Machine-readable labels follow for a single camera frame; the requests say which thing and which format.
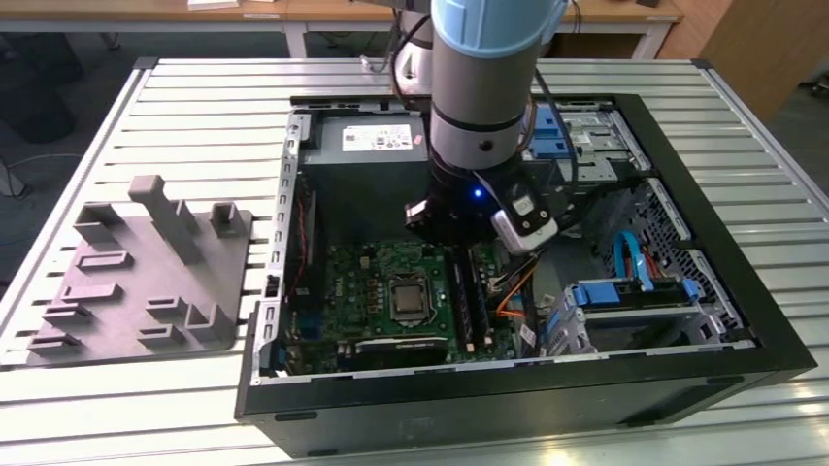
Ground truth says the wooden desk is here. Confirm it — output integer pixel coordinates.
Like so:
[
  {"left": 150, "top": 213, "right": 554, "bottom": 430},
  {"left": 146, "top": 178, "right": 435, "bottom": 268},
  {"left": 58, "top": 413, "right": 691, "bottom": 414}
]
[{"left": 0, "top": 0, "right": 686, "bottom": 59}]

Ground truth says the grey plastic parts rack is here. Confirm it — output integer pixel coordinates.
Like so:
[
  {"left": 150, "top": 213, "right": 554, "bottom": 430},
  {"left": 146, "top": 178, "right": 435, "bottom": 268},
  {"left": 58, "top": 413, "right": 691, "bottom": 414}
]
[{"left": 24, "top": 173, "right": 260, "bottom": 366}]

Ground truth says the grey power supply unit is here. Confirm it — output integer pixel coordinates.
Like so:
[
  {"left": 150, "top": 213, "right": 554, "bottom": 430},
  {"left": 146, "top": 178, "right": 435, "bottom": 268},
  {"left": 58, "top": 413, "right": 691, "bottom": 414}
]
[{"left": 300, "top": 115, "right": 433, "bottom": 229}]

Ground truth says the blue data cable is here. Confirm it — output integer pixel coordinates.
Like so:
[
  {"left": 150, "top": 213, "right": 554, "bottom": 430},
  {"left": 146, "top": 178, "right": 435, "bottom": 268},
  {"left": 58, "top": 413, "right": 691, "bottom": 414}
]
[{"left": 611, "top": 230, "right": 656, "bottom": 292}]

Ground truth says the hard disk in blue carrier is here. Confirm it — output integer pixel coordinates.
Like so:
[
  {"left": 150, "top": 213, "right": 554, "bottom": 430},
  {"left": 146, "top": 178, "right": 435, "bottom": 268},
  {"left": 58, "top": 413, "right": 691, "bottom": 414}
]
[{"left": 567, "top": 279, "right": 702, "bottom": 312}]

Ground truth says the silver disk bay cage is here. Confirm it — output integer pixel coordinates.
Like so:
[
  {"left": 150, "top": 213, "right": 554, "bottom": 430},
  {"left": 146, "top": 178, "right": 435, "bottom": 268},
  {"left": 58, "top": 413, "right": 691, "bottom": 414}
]
[{"left": 543, "top": 283, "right": 743, "bottom": 358}]

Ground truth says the black open PC case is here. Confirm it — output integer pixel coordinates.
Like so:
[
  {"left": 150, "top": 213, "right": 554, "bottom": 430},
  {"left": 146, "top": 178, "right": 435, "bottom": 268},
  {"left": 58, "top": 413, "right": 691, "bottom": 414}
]
[{"left": 233, "top": 92, "right": 818, "bottom": 460}]

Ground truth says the wooden cabinet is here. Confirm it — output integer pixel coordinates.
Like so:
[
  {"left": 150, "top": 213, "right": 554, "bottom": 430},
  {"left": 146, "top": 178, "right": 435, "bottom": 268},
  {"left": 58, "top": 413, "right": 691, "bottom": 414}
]
[{"left": 698, "top": 0, "right": 829, "bottom": 122}]

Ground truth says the black graphics card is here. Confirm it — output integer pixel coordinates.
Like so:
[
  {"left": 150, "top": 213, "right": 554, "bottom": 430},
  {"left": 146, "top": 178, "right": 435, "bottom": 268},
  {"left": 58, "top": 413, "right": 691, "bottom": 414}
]
[{"left": 335, "top": 334, "right": 450, "bottom": 373}]

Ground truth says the green motherboard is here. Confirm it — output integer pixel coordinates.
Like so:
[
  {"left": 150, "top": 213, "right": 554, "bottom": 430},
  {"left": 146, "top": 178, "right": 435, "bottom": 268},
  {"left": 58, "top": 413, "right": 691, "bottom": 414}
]
[{"left": 283, "top": 237, "right": 539, "bottom": 375}]

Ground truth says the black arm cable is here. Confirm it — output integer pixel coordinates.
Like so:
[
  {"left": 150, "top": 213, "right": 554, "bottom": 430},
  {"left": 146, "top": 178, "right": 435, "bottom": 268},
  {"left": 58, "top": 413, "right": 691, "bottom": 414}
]
[{"left": 530, "top": 67, "right": 584, "bottom": 200}]

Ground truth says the CPU socket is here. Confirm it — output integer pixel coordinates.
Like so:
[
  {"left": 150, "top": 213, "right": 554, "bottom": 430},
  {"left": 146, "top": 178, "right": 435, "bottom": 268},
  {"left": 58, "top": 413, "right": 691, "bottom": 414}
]
[{"left": 384, "top": 274, "right": 433, "bottom": 327}]

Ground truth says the silver optical bay cage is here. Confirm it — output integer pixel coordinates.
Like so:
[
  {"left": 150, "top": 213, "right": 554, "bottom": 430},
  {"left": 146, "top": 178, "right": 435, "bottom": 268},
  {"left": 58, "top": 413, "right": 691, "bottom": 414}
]
[{"left": 555, "top": 101, "right": 652, "bottom": 183}]

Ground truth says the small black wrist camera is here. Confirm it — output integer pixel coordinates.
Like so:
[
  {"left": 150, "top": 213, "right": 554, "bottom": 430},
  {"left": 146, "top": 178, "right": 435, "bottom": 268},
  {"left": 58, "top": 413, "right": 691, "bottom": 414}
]
[{"left": 403, "top": 200, "right": 436, "bottom": 233}]

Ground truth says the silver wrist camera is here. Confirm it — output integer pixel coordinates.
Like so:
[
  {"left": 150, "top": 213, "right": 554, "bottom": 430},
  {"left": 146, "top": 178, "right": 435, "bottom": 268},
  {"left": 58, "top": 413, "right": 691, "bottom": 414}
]
[{"left": 488, "top": 182, "right": 560, "bottom": 257}]

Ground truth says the orange wire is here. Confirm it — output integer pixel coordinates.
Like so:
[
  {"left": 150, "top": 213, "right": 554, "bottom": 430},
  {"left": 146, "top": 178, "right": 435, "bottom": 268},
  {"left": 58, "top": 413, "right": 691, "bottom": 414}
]
[{"left": 495, "top": 254, "right": 543, "bottom": 319}]

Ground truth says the blue drive carrier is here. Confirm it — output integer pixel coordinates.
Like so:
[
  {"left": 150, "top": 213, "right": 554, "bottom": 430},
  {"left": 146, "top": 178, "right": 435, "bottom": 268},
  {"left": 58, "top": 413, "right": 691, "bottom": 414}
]
[
  {"left": 534, "top": 104, "right": 566, "bottom": 140},
  {"left": 527, "top": 137, "right": 576, "bottom": 162}
]

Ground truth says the silver CPU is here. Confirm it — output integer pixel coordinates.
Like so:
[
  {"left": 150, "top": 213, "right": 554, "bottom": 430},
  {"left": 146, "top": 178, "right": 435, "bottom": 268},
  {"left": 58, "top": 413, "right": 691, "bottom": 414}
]
[{"left": 393, "top": 284, "right": 423, "bottom": 312}]

